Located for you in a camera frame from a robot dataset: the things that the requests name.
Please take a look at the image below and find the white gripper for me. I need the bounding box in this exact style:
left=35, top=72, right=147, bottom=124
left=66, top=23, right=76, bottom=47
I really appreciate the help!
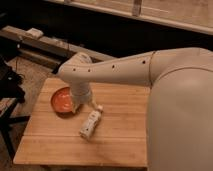
left=70, top=82, right=92, bottom=113

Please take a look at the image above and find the white plastic bottle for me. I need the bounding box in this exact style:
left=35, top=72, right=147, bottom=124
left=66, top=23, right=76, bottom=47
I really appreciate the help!
left=79, top=105, right=103, bottom=140

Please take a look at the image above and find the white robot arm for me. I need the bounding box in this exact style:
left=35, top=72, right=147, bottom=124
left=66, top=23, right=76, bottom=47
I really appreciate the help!
left=58, top=48, right=213, bottom=171

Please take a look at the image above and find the orange ceramic bowl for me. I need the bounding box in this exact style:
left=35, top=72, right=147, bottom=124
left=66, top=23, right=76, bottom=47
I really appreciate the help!
left=51, top=87, right=73, bottom=114

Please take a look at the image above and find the wooden table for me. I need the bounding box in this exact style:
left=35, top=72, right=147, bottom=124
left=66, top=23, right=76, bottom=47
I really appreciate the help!
left=14, top=78, right=149, bottom=167

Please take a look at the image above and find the black chair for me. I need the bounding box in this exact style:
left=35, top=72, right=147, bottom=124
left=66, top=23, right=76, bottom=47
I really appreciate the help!
left=0, top=56, right=29, bottom=159

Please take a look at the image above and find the long wooden beam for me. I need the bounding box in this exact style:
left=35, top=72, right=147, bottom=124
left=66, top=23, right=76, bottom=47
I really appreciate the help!
left=0, top=26, right=113, bottom=61

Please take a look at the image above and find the small white box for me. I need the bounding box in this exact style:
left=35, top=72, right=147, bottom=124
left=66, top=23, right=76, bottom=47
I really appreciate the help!
left=26, top=28, right=43, bottom=38

